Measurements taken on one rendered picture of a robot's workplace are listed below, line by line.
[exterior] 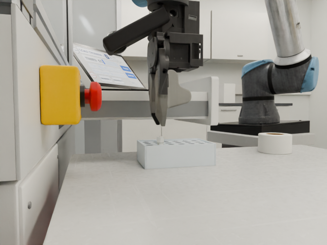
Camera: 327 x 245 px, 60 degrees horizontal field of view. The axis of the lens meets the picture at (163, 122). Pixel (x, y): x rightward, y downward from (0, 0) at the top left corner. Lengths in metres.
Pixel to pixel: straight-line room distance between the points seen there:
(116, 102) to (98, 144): 1.04
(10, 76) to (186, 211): 0.20
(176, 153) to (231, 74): 4.33
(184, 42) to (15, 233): 0.35
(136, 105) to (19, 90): 0.37
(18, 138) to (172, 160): 0.27
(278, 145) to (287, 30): 0.46
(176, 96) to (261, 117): 0.64
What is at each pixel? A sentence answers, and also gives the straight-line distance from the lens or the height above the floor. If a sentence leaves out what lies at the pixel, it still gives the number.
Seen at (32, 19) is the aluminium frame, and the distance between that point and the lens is 0.35.
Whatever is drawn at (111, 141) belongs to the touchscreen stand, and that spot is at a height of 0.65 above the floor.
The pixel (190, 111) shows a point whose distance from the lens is 0.64.
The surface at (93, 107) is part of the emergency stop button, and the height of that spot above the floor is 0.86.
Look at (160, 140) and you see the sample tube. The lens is 0.49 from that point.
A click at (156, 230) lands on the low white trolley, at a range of 0.25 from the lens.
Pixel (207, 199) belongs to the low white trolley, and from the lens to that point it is 0.33.
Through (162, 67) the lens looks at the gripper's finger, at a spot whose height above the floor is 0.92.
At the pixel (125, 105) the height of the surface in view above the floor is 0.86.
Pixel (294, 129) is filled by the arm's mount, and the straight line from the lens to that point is 1.14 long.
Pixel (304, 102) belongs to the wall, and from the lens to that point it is 5.41.
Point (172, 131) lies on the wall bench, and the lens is 3.74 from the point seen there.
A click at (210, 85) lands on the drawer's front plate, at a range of 0.65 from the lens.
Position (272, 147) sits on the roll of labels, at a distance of 0.64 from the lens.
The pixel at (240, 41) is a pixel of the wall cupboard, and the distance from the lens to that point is 4.51.
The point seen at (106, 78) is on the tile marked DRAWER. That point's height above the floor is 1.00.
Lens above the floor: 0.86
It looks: 3 degrees down
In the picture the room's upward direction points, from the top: straight up
